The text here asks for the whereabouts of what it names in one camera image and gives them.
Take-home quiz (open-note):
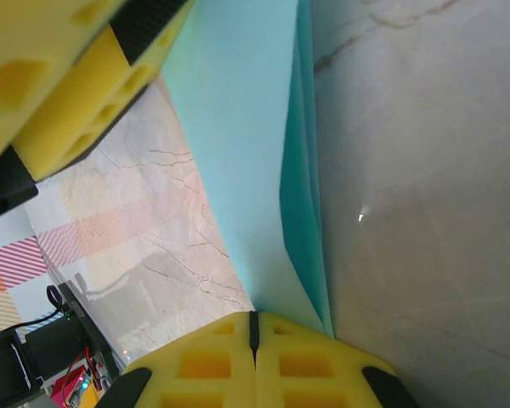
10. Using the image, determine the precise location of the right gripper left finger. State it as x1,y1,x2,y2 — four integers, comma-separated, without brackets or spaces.
93,311,257,408

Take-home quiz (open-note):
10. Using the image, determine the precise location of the small circuit board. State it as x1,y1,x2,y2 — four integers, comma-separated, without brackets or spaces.
49,359,111,408

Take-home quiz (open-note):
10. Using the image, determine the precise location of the teal paper sheet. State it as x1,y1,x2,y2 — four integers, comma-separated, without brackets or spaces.
159,0,337,339

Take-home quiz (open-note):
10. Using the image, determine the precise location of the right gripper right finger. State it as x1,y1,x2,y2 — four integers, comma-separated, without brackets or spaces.
254,311,422,408

